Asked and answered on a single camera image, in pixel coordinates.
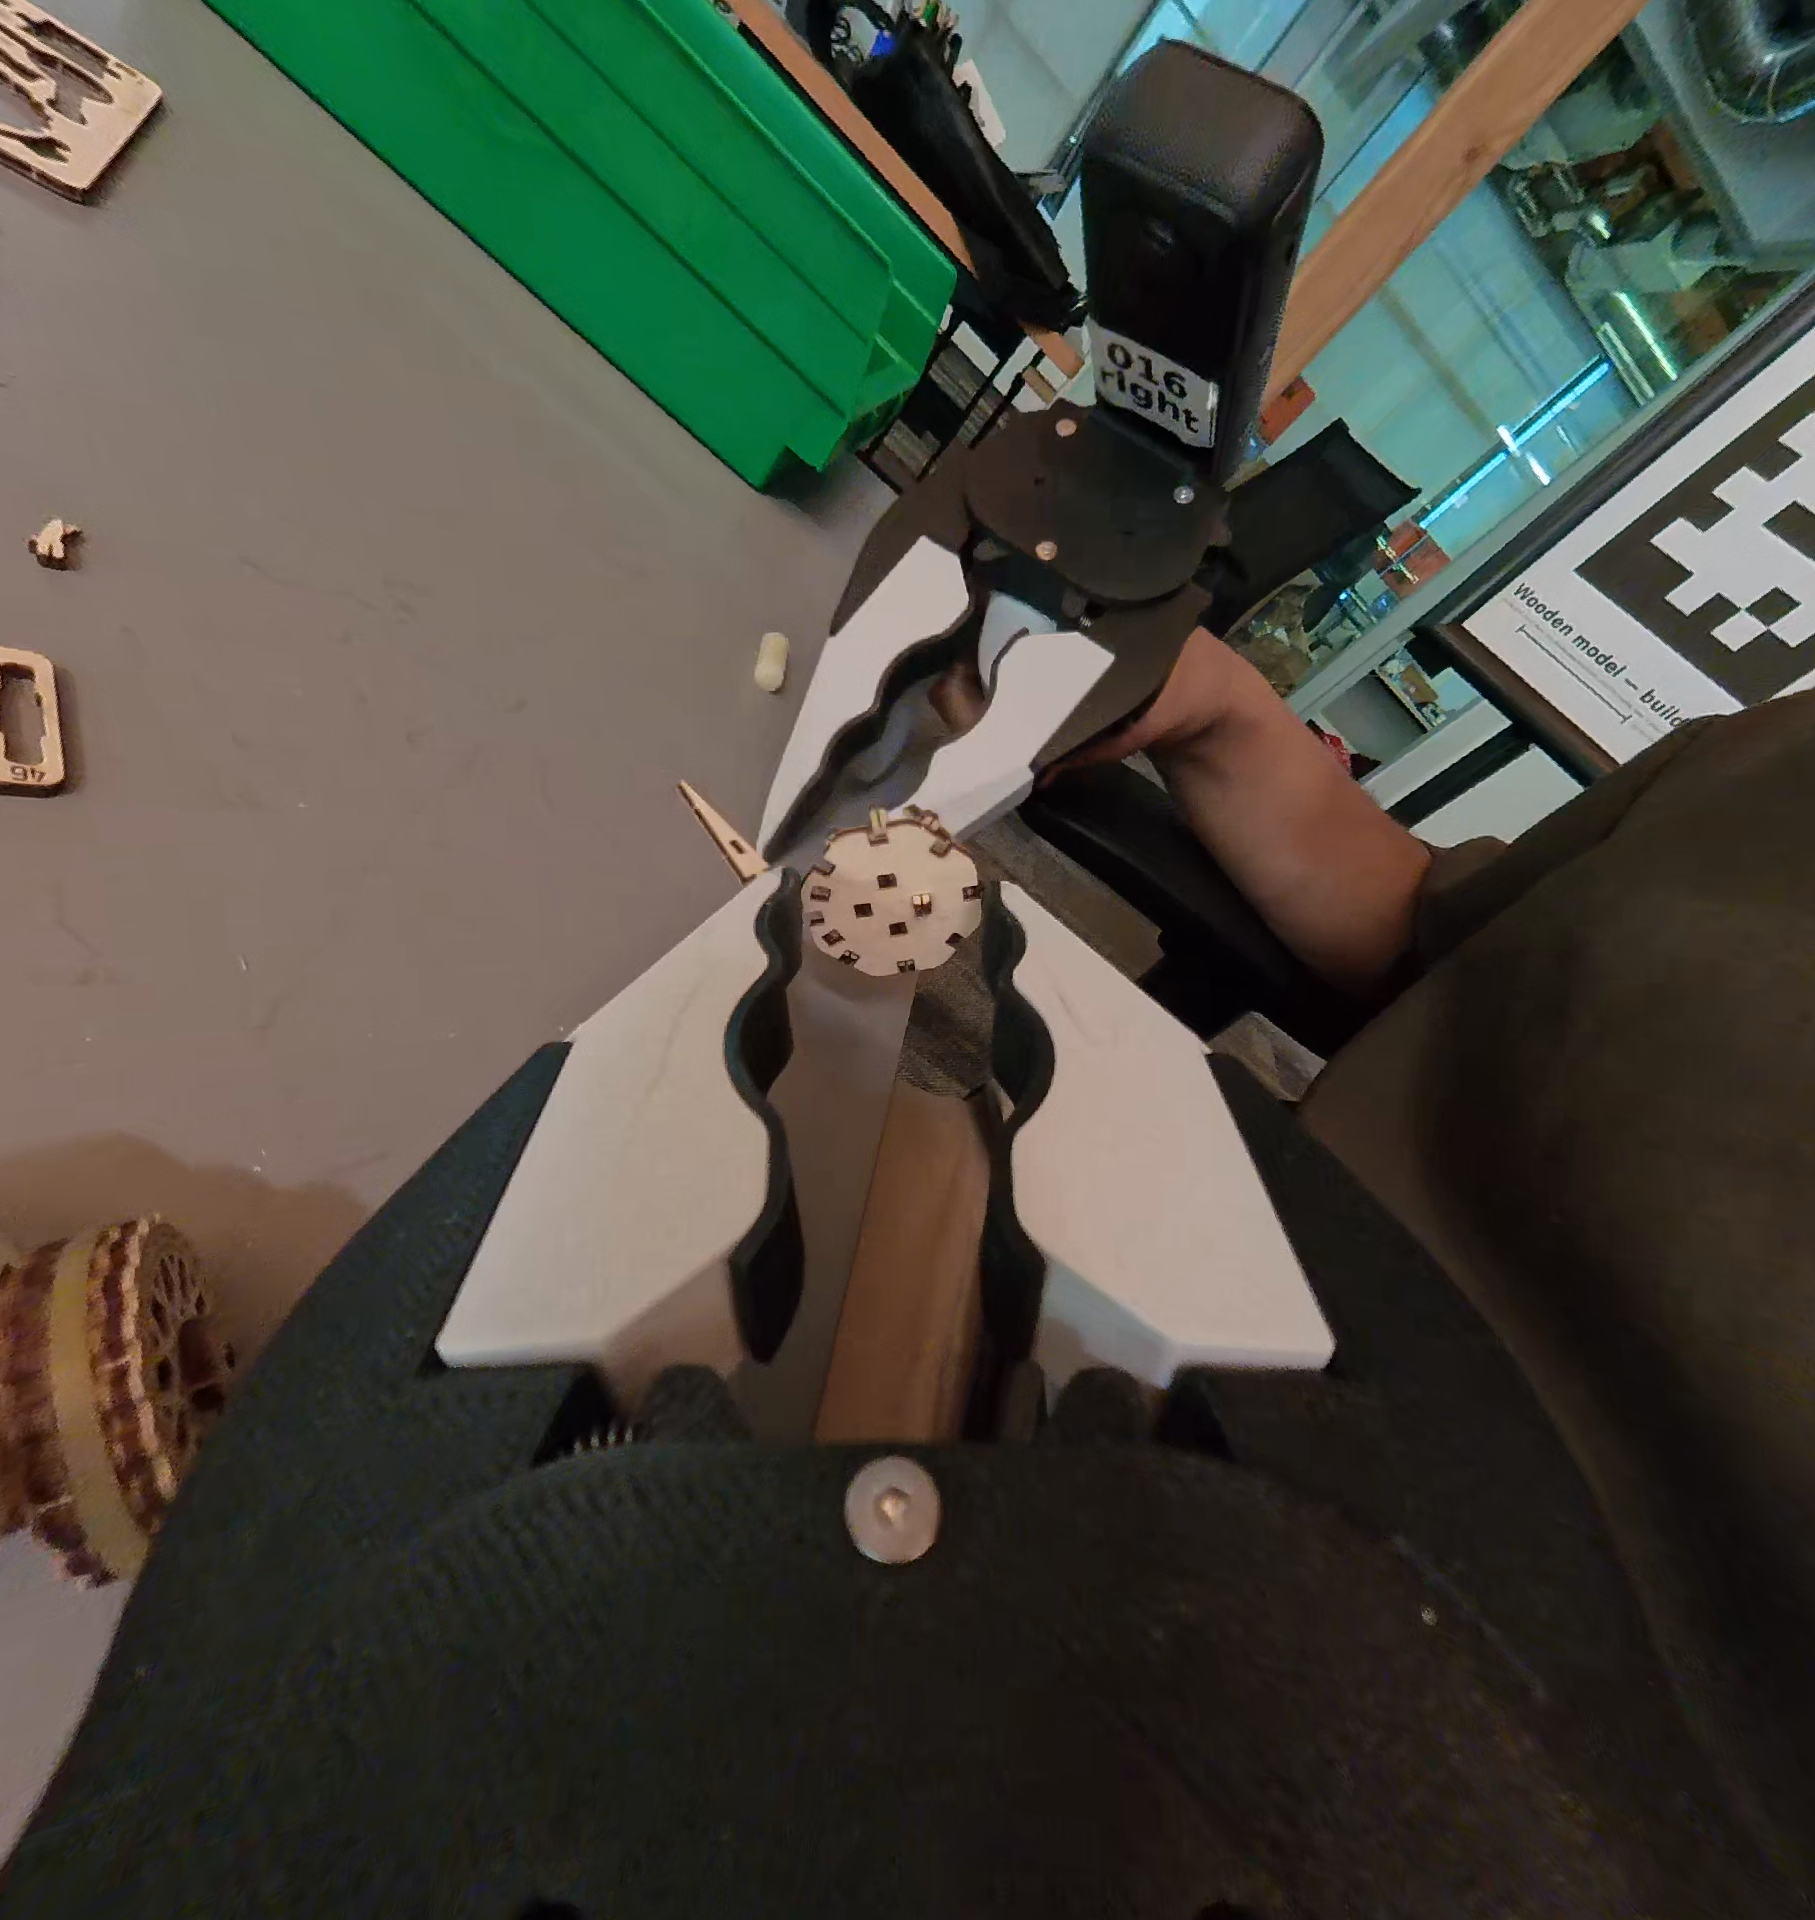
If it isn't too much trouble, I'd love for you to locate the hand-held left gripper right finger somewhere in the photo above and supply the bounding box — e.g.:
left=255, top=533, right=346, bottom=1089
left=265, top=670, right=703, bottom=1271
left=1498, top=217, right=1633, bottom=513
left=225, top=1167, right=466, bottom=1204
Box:
left=975, top=883, right=1338, bottom=1382

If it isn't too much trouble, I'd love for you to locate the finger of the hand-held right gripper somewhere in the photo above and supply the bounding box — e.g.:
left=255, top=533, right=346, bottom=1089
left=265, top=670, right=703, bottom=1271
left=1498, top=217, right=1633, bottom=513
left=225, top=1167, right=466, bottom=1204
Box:
left=870, top=592, right=1122, bottom=847
left=754, top=536, right=985, bottom=864

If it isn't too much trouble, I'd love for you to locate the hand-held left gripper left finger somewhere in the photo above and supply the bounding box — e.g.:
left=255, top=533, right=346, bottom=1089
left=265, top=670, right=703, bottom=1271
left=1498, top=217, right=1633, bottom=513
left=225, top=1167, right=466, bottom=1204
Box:
left=438, top=868, right=808, bottom=1373

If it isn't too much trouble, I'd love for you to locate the pointed wooden piece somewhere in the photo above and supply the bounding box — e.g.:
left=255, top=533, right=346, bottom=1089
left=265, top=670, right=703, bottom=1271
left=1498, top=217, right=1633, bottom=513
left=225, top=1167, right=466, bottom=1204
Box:
left=677, top=777, right=773, bottom=884

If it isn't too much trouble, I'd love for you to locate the round wooden gear disc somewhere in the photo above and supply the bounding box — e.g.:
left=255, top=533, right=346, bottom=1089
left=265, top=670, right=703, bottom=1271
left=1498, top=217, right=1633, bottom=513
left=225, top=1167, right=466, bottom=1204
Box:
left=799, top=807, right=986, bottom=979

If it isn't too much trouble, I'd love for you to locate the person's right forearm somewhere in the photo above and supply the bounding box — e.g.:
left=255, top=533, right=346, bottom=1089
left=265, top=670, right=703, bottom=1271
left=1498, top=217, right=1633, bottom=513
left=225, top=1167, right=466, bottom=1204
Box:
left=1133, top=626, right=1437, bottom=995

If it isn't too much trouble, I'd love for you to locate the grey desk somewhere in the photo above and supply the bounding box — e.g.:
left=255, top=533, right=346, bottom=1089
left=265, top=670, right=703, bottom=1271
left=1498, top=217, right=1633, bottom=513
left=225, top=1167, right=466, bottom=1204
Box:
left=0, top=0, right=1006, bottom=1920

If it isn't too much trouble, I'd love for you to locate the black office chair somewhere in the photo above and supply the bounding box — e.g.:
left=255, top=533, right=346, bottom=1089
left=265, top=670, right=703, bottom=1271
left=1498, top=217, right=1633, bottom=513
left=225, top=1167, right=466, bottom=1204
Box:
left=1026, top=758, right=1338, bottom=1060

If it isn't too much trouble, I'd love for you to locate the black bag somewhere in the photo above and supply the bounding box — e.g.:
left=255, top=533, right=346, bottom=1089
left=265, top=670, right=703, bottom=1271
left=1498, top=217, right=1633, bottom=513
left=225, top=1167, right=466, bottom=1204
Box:
left=844, top=0, right=1080, bottom=339

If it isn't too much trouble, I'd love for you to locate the wooden beam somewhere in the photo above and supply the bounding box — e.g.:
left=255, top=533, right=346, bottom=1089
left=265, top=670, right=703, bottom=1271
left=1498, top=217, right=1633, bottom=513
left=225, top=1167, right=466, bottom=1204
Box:
left=1264, top=0, right=1652, bottom=425

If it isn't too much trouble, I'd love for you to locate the person's dark shirt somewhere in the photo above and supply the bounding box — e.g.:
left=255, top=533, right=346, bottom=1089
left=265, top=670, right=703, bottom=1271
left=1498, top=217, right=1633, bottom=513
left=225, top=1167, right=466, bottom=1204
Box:
left=1289, top=677, right=1815, bottom=1920

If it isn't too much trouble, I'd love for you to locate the green plastic bin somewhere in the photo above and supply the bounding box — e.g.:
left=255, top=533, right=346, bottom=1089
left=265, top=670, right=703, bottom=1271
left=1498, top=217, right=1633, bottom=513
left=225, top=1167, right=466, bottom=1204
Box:
left=202, top=0, right=963, bottom=498

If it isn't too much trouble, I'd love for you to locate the wooden motorcycle model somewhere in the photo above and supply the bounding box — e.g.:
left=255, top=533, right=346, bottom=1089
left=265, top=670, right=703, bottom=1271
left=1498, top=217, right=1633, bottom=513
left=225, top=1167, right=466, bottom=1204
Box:
left=0, top=1188, right=236, bottom=1611

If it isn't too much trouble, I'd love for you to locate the black and white marker poster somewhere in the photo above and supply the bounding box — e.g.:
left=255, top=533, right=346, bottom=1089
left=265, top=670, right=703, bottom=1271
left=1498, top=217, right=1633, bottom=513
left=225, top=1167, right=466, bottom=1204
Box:
left=1460, top=283, right=1815, bottom=771

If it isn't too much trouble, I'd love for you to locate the wooden cutout sheet with gears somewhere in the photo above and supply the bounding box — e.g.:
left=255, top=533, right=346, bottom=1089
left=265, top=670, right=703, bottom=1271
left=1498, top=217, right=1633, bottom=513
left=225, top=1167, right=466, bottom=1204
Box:
left=0, top=0, right=166, bottom=207

